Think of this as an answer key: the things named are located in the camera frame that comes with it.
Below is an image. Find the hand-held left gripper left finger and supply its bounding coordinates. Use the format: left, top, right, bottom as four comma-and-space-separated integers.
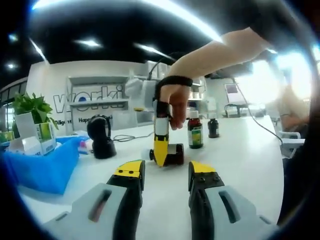
43, 159, 146, 240

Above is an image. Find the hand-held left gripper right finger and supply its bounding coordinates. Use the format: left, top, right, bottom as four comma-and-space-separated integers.
187, 160, 280, 240

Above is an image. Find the brown medicine bottle purple label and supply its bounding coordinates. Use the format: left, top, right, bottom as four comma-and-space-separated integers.
141, 143, 185, 167

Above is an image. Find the brown medicine bottle green label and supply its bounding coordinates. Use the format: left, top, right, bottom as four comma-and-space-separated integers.
187, 111, 205, 150

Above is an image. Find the small dark medicine bottle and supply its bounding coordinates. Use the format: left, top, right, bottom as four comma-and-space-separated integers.
207, 113, 220, 139

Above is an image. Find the white medicine box blue print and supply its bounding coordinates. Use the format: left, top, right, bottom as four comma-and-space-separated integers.
39, 138, 57, 155

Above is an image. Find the green medicine box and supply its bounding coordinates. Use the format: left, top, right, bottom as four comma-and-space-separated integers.
0, 131, 15, 143
34, 122, 56, 142

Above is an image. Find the person's right hand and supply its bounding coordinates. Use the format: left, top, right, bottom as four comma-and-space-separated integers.
159, 84, 191, 131

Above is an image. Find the grey metal shelf rack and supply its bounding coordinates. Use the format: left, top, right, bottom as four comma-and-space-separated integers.
66, 59, 213, 126

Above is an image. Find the white table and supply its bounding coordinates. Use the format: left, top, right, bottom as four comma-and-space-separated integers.
17, 116, 286, 240

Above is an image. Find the black barcode scanner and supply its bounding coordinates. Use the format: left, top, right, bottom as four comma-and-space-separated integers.
86, 114, 117, 160

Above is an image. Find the blue plastic bin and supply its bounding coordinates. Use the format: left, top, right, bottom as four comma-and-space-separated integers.
2, 136, 80, 195

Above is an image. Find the pink white small box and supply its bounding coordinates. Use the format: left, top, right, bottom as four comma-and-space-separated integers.
78, 138, 95, 155

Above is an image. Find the person's dark clothing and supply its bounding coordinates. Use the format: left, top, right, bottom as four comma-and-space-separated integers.
224, 0, 320, 226

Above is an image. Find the small standing display screen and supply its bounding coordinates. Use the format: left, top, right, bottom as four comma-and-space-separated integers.
224, 83, 239, 103

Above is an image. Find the dark office desk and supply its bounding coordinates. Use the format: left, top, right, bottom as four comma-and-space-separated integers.
223, 103, 266, 118

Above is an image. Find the white chair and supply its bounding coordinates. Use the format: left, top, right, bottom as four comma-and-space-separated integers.
279, 129, 306, 159

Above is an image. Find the green potted plant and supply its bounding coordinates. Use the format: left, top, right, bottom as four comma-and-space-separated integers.
12, 92, 60, 131

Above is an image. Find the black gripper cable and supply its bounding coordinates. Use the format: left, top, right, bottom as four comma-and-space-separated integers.
148, 51, 285, 147

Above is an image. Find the black scanner cable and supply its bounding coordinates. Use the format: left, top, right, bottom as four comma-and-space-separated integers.
113, 131, 155, 142

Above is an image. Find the black wrist strap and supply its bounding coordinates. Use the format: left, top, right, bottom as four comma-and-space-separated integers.
154, 75, 194, 102

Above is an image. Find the dark wall monitor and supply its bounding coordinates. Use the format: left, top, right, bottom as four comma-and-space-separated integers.
207, 62, 253, 81

